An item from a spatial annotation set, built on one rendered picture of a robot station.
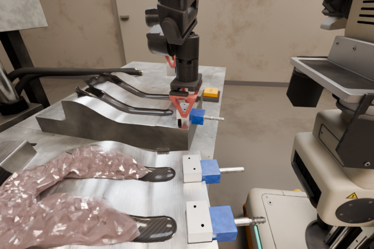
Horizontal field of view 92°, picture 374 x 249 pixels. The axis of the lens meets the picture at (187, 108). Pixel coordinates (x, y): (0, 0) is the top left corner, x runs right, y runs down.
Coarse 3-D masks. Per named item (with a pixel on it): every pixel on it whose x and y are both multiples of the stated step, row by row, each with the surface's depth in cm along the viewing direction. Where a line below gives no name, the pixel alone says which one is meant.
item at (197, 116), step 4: (180, 104) 53; (184, 104) 53; (188, 104) 53; (184, 108) 51; (192, 108) 53; (176, 112) 50; (184, 112) 50; (192, 112) 51; (196, 112) 51; (200, 112) 51; (204, 112) 51; (176, 116) 51; (180, 116) 50; (188, 116) 50; (192, 116) 50; (196, 116) 50; (200, 116) 50; (204, 116) 51; (208, 116) 51; (212, 116) 51; (192, 120) 51; (196, 120) 50; (200, 120) 50; (212, 120) 51; (220, 120) 51; (200, 124) 51
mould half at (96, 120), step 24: (120, 72) 73; (72, 96) 54; (120, 96) 60; (48, 120) 57; (72, 120) 55; (96, 120) 52; (120, 120) 52; (144, 120) 51; (168, 120) 50; (144, 144) 53; (168, 144) 51
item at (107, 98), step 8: (88, 80) 60; (96, 80) 63; (104, 80) 64; (112, 80) 68; (120, 80) 67; (88, 88) 66; (96, 88) 57; (128, 88) 66; (96, 96) 59; (104, 96) 57; (144, 96) 66; (152, 96) 66; (160, 96) 66; (168, 96) 65; (112, 104) 56; (120, 104) 58; (128, 112) 55; (136, 112) 56; (144, 112) 56; (152, 112) 56; (160, 112) 56; (168, 112) 55
